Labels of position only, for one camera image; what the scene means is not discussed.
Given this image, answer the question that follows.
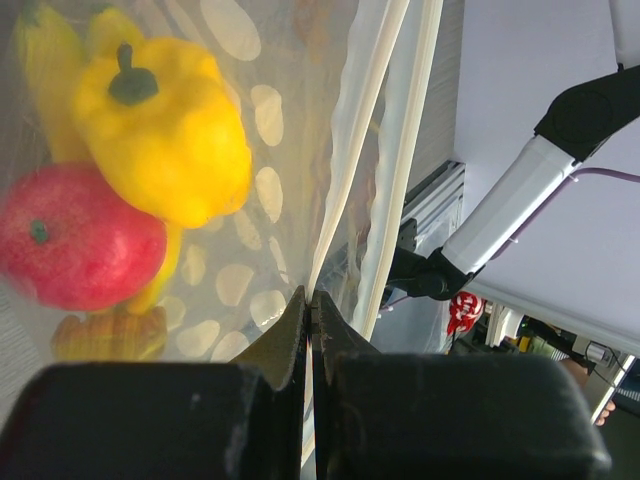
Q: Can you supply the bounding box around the red apple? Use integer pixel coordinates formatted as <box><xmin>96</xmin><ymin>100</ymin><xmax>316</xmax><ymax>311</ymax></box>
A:
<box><xmin>1</xmin><ymin>163</ymin><xmax>167</xmax><ymax>311</ymax></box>

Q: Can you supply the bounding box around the clear polka dot zip bag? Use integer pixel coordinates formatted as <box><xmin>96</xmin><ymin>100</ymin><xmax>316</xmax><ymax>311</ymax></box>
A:
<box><xmin>0</xmin><ymin>0</ymin><xmax>446</xmax><ymax>364</ymax></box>

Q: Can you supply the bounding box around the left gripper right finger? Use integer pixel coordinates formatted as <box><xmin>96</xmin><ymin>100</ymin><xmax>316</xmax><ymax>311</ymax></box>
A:
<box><xmin>310</xmin><ymin>291</ymin><xmax>611</xmax><ymax>479</ymax></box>

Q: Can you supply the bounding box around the yellow bell pepper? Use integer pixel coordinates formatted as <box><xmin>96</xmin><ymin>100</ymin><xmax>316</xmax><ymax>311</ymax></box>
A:
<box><xmin>72</xmin><ymin>37</ymin><xmax>252</xmax><ymax>229</ymax></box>

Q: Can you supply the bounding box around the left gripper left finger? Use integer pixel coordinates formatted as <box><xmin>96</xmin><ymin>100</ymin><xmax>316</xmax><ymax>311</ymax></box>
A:
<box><xmin>1</xmin><ymin>288</ymin><xmax>306</xmax><ymax>479</ymax></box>

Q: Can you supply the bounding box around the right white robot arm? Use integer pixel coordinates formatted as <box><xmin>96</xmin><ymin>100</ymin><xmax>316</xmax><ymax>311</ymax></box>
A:
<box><xmin>386</xmin><ymin>1</ymin><xmax>639</xmax><ymax>301</ymax></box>

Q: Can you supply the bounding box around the yellow banana bunch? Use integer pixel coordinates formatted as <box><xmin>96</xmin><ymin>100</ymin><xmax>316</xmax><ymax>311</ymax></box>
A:
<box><xmin>12</xmin><ymin>0</ymin><xmax>184</xmax><ymax>316</ymax></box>

